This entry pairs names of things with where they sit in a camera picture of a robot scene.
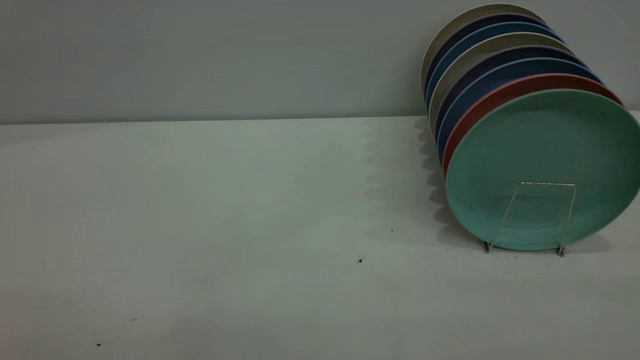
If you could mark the green round plate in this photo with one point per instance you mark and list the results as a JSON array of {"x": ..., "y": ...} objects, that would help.
[{"x": 545, "y": 150}]

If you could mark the teal blue round plate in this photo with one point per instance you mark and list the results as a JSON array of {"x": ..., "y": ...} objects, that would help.
[{"x": 500, "y": 28}]

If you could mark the navy blue round plate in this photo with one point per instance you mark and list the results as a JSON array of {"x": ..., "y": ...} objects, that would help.
[{"x": 500, "y": 70}]

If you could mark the purple round plate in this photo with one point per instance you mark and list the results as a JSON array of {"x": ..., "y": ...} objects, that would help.
[
  {"x": 500, "y": 52},
  {"x": 500, "y": 18}
]

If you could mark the beige round plate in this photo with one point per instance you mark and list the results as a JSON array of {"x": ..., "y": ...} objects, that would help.
[
  {"x": 500, "y": 40},
  {"x": 500, "y": 8}
]

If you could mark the pink round plate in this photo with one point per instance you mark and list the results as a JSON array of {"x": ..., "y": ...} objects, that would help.
[{"x": 550, "y": 81}]

